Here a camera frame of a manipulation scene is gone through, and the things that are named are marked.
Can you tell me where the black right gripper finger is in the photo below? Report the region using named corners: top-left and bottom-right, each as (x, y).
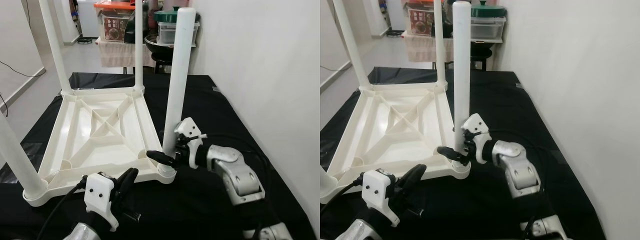
top-left (146, 150), bottom-right (176, 168)
top-left (437, 146), bottom-right (468, 165)

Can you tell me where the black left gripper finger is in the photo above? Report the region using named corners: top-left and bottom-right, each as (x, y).
top-left (397, 164), bottom-right (427, 189)
top-left (401, 167), bottom-right (427, 195)
top-left (120, 170), bottom-right (140, 197)
top-left (117, 167), bottom-right (138, 192)

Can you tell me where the white plastic table top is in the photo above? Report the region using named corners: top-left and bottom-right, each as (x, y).
top-left (320, 82), bottom-right (472, 205)
top-left (22, 86), bottom-right (177, 208)

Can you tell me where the black stool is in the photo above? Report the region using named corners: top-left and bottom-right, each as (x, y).
top-left (470, 50), bottom-right (494, 71)
top-left (149, 50), bottom-right (174, 74)

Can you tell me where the black wok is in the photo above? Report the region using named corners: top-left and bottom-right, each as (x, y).
top-left (144, 35), bottom-right (176, 54)
top-left (470, 39), bottom-right (504, 51)

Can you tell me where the beige cloth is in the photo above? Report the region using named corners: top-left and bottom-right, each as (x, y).
top-left (403, 32), bottom-right (456, 64)
top-left (96, 40), bottom-right (166, 69)

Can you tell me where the crinkled clear plastic sheet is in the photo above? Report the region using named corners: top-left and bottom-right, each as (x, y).
top-left (0, 159), bottom-right (24, 185)

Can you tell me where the clear plastic food container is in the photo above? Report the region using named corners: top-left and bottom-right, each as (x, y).
top-left (157, 21), bottom-right (201, 46)
top-left (470, 16), bottom-right (507, 41)

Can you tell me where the dark green lid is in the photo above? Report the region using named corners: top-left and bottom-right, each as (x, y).
top-left (153, 6), bottom-right (180, 24)
top-left (470, 1), bottom-right (508, 19)

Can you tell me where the orange-lidded storage box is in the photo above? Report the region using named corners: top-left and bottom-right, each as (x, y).
top-left (93, 1), bottom-right (136, 44)
top-left (403, 0), bottom-right (436, 37)

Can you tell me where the white appliance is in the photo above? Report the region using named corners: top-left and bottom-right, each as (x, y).
top-left (380, 0), bottom-right (401, 32)
top-left (77, 0), bottom-right (99, 39)

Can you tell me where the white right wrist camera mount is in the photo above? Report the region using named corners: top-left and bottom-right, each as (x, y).
top-left (460, 113), bottom-right (494, 165)
top-left (174, 117), bottom-right (209, 169)

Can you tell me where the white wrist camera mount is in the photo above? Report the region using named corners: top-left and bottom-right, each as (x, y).
top-left (83, 171), bottom-right (119, 232)
top-left (362, 169), bottom-right (400, 229)
top-left (460, 113), bottom-right (494, 165)
top-left (174, 117), bottom-right (209, 169)

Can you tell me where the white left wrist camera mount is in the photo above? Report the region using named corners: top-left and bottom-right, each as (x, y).
top-left (83, 171), bottom-right (119, 232)
top-left (362, 169), bottom-right (400, 229)

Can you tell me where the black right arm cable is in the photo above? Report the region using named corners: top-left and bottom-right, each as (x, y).
top-left (492, 130), bottom-right (566, 236)
top-left (205, 134), bottom-right (282, 240)

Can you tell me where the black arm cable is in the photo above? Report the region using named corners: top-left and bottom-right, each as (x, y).
top-left (205, 134), bottom-right (282, 240)
top-left (37, 180), bottom-right (89, 240)
top-left (492, 130), bottom-right (566, 236)
top-left (320, 172), bottom-right (367, 217)

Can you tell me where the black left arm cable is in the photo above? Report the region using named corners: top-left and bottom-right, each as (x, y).
top-left (37, 180), bottom-right (89, 240)
top-left (320, 172), bottom-right (367, 217)

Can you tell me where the thin black wall cable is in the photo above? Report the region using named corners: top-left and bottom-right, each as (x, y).
top-left (320, 62), bottom-right (351, 74)
top-left (0, 60), bottom-right (47, 119)

